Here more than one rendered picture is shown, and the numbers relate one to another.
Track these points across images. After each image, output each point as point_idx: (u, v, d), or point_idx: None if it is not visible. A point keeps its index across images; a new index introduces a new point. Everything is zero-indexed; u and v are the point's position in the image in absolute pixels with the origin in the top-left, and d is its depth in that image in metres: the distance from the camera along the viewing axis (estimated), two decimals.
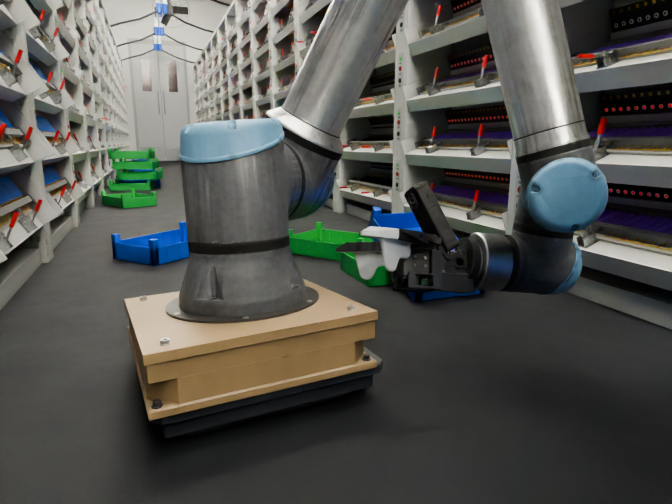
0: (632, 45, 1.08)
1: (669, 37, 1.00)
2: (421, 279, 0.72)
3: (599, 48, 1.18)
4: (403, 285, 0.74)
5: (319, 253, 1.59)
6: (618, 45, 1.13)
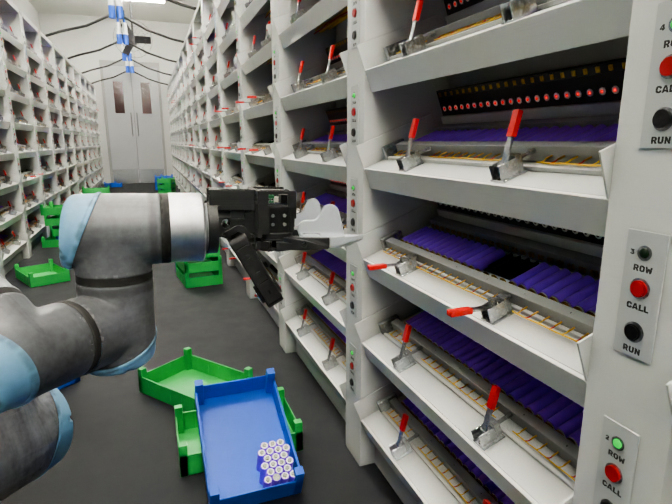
0: (438, 245, 0.96)
1: (464, 252, 0.89)
2: (273, 200, 0.66)
3: (420, 229, 1.07)
4: None
5: (169, 400, 1.48)
6: (432, 235, 1.01)
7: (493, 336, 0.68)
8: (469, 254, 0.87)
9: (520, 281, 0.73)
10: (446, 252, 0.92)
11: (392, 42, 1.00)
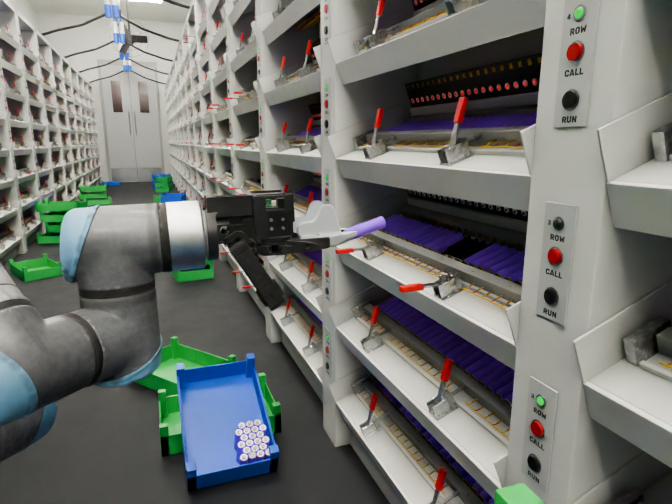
0: (404, 231, 1.00)
1: (426, 236, 0.93)
2: (271, 204, 0.66)
3: (390, 216, 1.11)
4: None
5: (154, 386, 1.52)
6: (400, 222, 1.05)
7: (443, 311, 0.72)
8: (431, 237, 0.91)
9: (472, 260, 0.78)
10: (411, 237, 0.96)
11: (362, 37, 1.05)
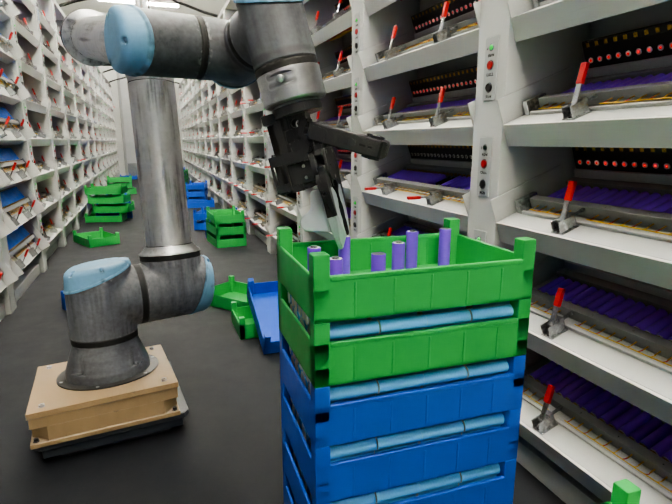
0: (408, 177, 1.54)
1: (423, 178, 1.47)
2: None
3: (399, 171, 1.64)
4: None
5: (222, 305, 2.05)
6: (406, 173, 1.59)
7: (432, 211, 1.26)
8: (426, 178, 1.45)
9: (449, 185, 1.31)
10: (413, 179, 1.50)
11: (380, 50, 1.58)
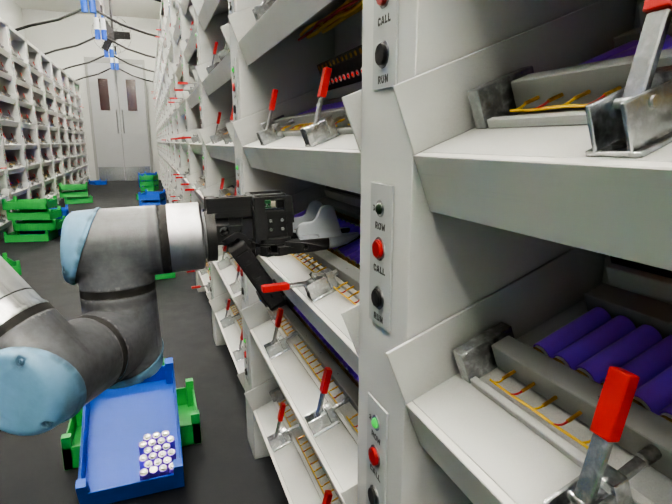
0: None
1: None
2: (270, 205, 0.66)
3: (304, 210, 1.02)
4: (281, 196, 0.69)
5: None
6: None
7: (312, 314, 0.63)
8: None
9: (355, 256, 0.69)
10: None
11: None
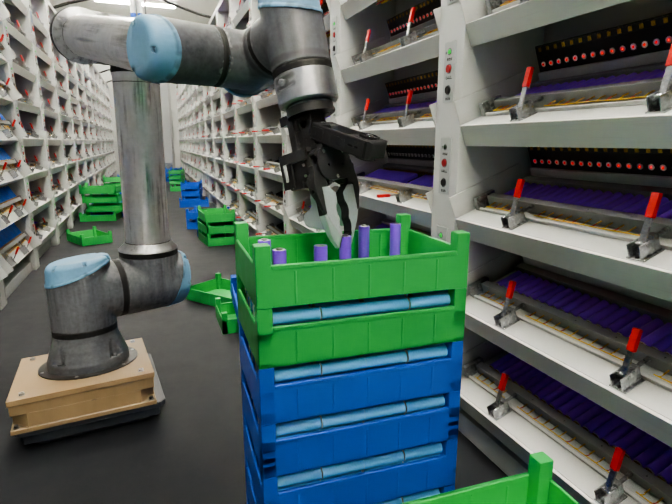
0: (384, 176, 1.59)
1: (396, 177, 1.51)
2: None
3: (376, 170, 1.69)
4: None
5: (208, 302, 2.10)
6: (382, 172, 1.64)
7: (401, 209, 1.31)
8: (399, 177, 1.50)
9: (419, 184, 1.36)
10: (387, 178, 1.55)
11: (357, 53, 1.63)
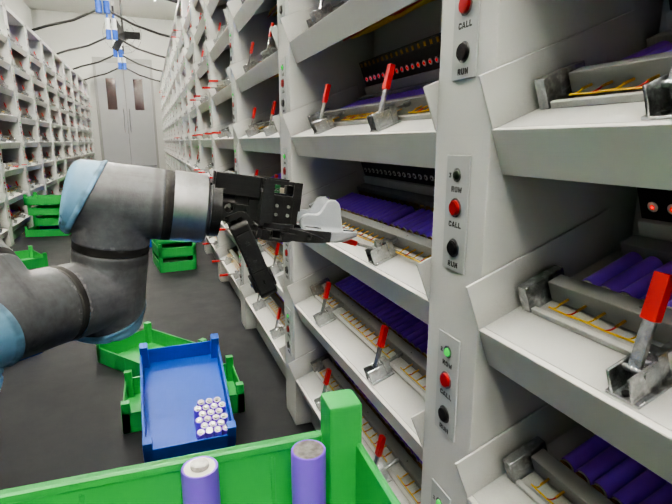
0: (356, 206, 1.02)
1: (375, 209, 0.94)
2: (279, 190, 0.66)
3: (346, 194, 1.12)
4: (291, 185, 0.68)
5: (124, 369, 1.53)
6: (354, 198, 1.07)
7: (375, 276, 0.74)
8: (378, 210, 0.93)
9: (410, 227, 0.79)
10: (360, 211, 0.98)
11: None
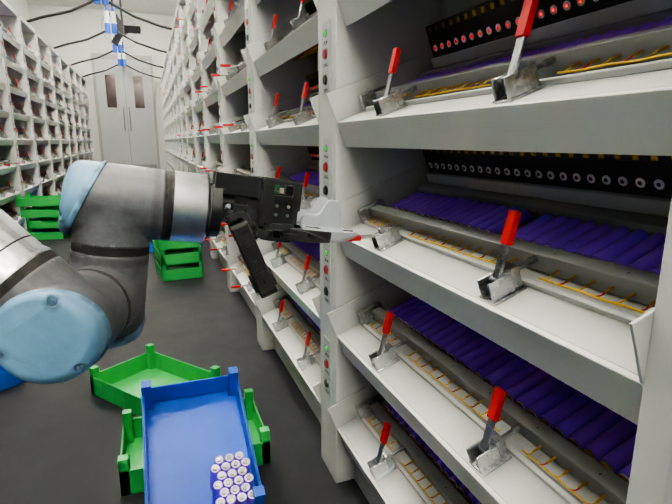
0: (434, 209, 0.78)
1: (467, 214, 0.70)
2: (279, 191, 0.66)
3: (412, 194, 0.88)
4: (290, 185, 0.68)
5: (122, 403, 1.29)
6: (427, 199, 0.82)
7: (496, 321, 0.49)
8: (474, 215, 0.68)
9: (543, 241, 0.55)
10: (444, 216, 0.74)
11: None
